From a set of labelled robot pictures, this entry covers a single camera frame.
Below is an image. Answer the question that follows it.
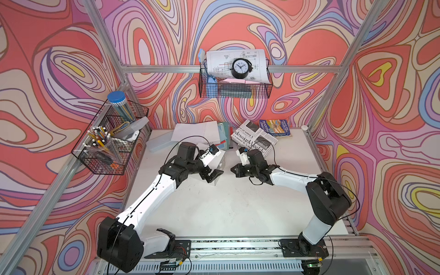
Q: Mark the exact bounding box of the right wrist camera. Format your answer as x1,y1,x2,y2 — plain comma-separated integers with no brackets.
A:
236,147,250,166

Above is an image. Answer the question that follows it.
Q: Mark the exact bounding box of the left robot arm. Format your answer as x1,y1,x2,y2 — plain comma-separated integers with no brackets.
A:
97,141,225,273

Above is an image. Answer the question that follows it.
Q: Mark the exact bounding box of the black wire wall basket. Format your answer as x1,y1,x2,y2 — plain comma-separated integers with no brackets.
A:
198,60,273,99

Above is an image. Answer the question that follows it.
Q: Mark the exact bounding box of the blue magazine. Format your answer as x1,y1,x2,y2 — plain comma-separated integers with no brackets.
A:
259,119,291,137

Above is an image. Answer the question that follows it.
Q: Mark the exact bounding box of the white stapler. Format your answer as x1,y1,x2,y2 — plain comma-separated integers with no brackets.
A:
113,116,149,142

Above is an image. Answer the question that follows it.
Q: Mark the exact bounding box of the translucent plastic box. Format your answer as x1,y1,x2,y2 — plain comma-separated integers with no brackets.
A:
146,129,177,152

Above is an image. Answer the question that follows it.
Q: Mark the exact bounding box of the blue lid pencil jar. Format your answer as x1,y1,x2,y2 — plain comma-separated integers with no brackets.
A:
107,91,136,123

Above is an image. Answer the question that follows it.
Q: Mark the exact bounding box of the white book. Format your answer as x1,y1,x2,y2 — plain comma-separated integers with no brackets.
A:
171,121,220,144

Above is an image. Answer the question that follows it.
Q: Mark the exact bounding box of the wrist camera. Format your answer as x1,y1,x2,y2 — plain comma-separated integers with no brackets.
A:
236,147,250,166
200,144,221,169

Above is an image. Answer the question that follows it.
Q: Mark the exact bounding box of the white drawing paper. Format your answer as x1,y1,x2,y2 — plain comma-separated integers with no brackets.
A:
206,49,270,84

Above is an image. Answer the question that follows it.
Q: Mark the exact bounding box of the black alarm clock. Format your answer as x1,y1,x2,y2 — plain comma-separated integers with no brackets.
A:
230,58,253,80

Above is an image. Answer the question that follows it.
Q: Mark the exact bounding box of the black wire side basket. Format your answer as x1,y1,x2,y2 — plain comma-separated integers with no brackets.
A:
71,102,151,175

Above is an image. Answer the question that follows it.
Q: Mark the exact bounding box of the folded newspaper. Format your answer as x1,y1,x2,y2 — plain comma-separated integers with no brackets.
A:
231,120,278,157

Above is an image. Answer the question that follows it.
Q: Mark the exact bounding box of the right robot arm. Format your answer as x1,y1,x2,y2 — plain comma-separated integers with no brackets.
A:
230,148,352,256

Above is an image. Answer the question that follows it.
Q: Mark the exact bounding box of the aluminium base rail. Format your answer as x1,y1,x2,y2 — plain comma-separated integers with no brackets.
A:
131,235,388,275

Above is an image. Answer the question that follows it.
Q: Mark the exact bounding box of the stack of folders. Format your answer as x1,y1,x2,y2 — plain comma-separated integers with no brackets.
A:
216,122,233,151

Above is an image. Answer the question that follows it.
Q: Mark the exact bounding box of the white drawer cabinet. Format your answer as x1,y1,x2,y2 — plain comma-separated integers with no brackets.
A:
199,144,225,186

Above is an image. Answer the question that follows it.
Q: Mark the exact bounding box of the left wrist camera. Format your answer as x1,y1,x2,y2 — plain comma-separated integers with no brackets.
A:
200,144,221,169

